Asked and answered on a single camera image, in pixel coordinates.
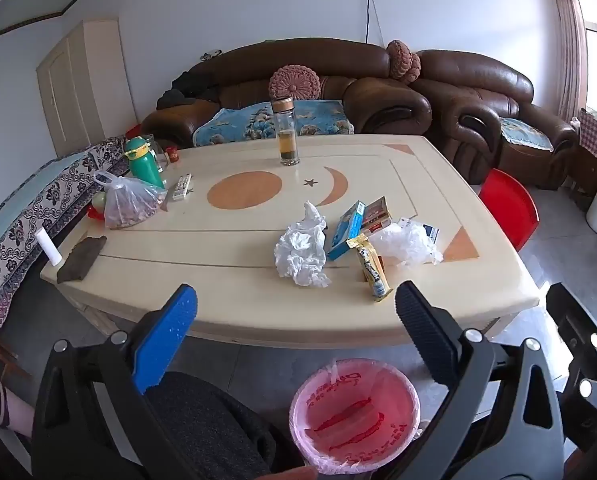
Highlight pink lined waste bin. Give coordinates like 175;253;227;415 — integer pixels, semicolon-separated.
288;357;421;476

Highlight clear bag of nuts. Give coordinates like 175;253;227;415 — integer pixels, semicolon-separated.
93;170;166;229

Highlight blue floral sofa cloth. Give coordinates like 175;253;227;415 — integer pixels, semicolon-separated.
192;99;354;147

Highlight green water bottle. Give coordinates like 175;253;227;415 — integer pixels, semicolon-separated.
123;136;167;190

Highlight dark clothes pile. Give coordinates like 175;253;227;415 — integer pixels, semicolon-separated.
156;70;222;110

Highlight red plastic stool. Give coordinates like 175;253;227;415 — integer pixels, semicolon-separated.
478;168;540;253

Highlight patterned sofa cover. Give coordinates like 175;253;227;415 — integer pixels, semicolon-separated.
0;135;144;331

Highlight white remote control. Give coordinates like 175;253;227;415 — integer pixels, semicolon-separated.
171;173;193;202

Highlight round pink cushion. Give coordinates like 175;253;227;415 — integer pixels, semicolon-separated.
269;64;323;103
385;40;422;85

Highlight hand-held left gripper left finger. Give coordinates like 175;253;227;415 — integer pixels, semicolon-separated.
31;284;202;480

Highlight pink curtain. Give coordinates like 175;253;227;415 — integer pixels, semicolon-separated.
551;0;589;123

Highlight dark brown cloth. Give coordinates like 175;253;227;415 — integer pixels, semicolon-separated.
56;236;108;283

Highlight yellow snack wrapper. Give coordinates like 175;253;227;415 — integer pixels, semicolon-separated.
347;232;394;302

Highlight glass tea bottle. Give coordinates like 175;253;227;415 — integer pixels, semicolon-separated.
271;96;301;167

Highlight black wall cable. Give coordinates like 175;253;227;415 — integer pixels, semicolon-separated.
363;0;385;46

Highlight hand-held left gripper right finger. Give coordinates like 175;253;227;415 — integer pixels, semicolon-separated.
395;281;565;480

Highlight clear plastic bag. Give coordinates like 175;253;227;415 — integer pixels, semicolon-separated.
371;220;444;267

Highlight small blue white pack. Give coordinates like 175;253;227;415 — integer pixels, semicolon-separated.
398;216;440;246

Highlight cream door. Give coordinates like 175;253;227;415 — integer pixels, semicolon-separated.
36;20;129;158

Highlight brown leather armchair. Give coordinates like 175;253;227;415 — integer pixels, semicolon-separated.
411;50;579;191

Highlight white tissue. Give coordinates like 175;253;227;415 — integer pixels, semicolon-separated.
274;201;331;288

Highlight orange white small box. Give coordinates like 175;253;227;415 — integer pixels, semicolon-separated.
361;196;394;236

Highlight white plastic tube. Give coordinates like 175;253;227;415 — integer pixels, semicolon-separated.
34;228;63;266

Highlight blue armchair seat cloth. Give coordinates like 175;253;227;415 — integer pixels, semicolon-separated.
498;116;555;152

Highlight pink plastic object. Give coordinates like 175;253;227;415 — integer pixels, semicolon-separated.
0;375;35;432

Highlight teal blanket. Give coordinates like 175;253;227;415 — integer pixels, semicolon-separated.
0;152;86;266

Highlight blue cardboard box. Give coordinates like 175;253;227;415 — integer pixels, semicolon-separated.
325;201;369;262

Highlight brown leather sofa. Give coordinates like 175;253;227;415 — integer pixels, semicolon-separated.
141;38;434;148

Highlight clear glass pitcher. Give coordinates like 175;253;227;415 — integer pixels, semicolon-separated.
141;134;172;171

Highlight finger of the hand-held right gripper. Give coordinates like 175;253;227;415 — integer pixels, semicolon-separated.
562;355;597;453
547;283;597;361

